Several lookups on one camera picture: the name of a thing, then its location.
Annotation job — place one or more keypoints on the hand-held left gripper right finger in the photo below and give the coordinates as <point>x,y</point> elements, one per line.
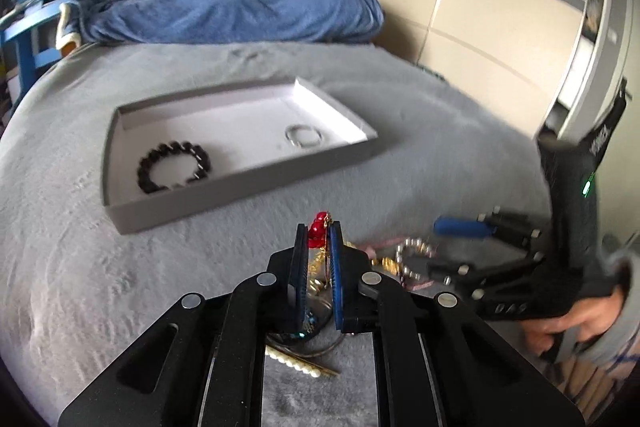
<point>334,277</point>

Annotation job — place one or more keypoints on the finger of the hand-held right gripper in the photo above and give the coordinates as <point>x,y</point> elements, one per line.
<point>460,227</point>
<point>450,269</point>

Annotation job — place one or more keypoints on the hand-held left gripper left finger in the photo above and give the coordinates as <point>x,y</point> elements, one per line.
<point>300,267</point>

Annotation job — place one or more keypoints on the red bead jewelry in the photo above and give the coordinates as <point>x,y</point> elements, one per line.
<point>316,232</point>

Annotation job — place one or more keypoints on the thin silver bangle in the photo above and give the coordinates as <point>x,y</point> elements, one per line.
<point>335,344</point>

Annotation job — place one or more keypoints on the grey cardboard box tray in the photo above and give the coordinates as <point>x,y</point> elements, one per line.
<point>225,127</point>

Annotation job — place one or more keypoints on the person's right forearm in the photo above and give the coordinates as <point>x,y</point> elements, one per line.
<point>620,332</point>

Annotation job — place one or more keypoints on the person's right hand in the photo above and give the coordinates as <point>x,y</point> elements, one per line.
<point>585,322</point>

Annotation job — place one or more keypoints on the pearl hair clip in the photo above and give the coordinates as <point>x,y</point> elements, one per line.
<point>295,363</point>

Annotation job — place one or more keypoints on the beige wardrobe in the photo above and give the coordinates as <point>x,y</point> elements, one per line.
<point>500,7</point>

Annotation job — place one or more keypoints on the blue blanket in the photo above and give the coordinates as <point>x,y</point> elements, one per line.
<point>250,2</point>

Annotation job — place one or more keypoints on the blue robe white lining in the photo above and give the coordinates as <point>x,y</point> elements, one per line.
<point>70,22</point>

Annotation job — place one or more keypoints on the blue wooden shelf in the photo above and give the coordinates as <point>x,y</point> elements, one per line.
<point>25,32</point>

